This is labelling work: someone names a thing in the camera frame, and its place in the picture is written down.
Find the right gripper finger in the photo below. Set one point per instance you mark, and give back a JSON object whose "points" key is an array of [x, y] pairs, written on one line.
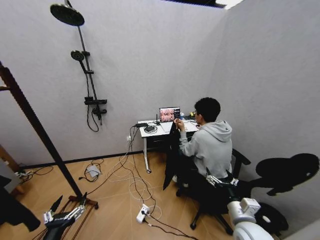
{"points": [[211, 179], [233, 181]]}

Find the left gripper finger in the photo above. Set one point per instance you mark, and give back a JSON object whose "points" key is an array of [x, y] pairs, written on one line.
{"points": [[53, 208], [79, 206]]}

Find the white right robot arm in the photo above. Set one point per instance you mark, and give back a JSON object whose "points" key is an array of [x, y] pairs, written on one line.
{"points": [[246, 217]]}

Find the long black garment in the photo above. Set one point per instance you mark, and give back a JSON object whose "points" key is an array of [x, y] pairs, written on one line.
{"points": [[172, 160]]}

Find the black office chair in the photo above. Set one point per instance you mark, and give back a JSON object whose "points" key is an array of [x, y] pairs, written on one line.
{"points": [[212, 200]]}

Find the person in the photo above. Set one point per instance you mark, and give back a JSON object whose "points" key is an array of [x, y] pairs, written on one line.
{"points": [[210, 145]]}

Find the white flat adapter box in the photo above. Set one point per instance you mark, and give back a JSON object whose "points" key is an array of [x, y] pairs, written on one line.
{"points": [[93, 171]]}

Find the small white power strip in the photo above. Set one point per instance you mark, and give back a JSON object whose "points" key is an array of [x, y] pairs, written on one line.
{"points": [[23, 173]]}

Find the white desk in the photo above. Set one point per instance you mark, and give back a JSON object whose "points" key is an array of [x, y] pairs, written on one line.
{"points": [[162, 133]]}

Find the open laptop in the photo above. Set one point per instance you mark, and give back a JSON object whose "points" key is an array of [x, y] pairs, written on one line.
{"points": [[169, 115]]}

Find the black round desk device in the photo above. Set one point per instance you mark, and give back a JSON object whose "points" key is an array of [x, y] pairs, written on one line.
{"points": [[150, 129]]}

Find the black antenna device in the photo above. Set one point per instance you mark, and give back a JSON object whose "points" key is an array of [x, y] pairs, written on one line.
{"points": [[157, 120]]}

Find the dark wooden clothes rack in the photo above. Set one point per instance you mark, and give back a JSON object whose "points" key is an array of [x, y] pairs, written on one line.
{"points": [[37, 125]]}

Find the black hub box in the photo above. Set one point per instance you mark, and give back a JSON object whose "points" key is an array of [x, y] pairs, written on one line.
{"points": [[141, 124]]}

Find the black shower mixer tap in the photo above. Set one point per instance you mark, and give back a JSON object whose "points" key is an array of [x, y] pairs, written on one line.
{"points": [[96, 105]]}

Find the black hand shower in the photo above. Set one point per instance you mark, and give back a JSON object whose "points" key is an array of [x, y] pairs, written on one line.
{"points": [[78, 56]]}

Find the round black rain shower head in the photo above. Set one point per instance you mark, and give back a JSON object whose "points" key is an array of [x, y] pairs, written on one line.
{"points": [[67, 11]]}

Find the white wall socket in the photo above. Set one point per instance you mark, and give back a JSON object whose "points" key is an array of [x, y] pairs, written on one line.
{"points": [[128, 138]]}

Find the black shower rail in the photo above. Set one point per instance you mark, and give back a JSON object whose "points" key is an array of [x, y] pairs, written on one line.
{"points": [[87, 62]]}

